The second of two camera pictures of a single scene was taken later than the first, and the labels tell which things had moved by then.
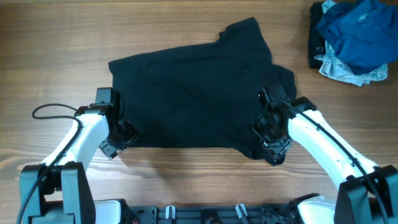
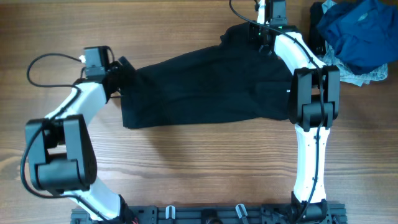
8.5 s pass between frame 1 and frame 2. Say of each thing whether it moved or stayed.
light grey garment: stayed
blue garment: stayed
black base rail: stayed
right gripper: moved
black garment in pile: stayed
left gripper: moved
